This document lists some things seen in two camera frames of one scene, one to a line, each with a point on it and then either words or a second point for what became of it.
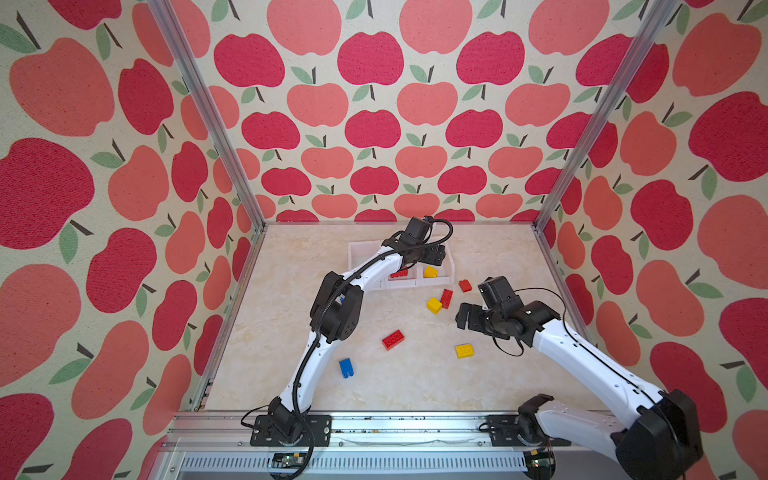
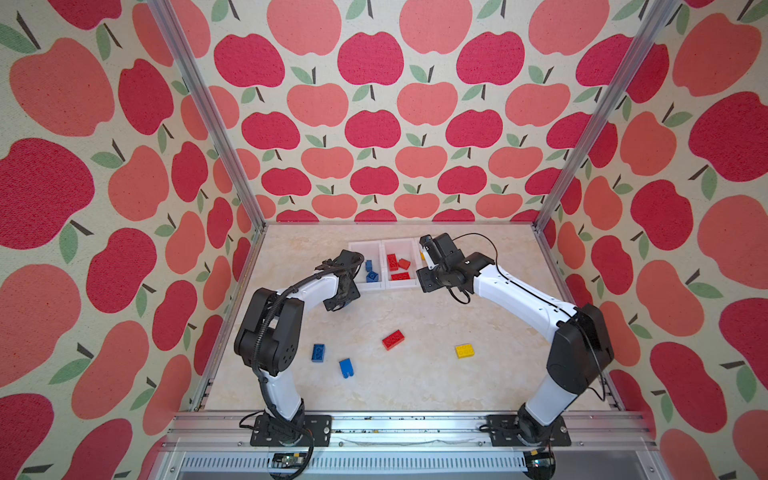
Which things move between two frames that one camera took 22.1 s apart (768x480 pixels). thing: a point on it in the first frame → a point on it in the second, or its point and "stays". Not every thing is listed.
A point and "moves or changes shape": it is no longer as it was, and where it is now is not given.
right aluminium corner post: [660, 15] stays
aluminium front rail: [207, 446] stays
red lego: [446, 298] moves or changes shape
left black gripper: [431, 250] → [353, 294]
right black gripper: [471, 322] → [424, 279]
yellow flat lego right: [464, 351] stays
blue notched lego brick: [346, 367] stays
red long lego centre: [393, 339] stays
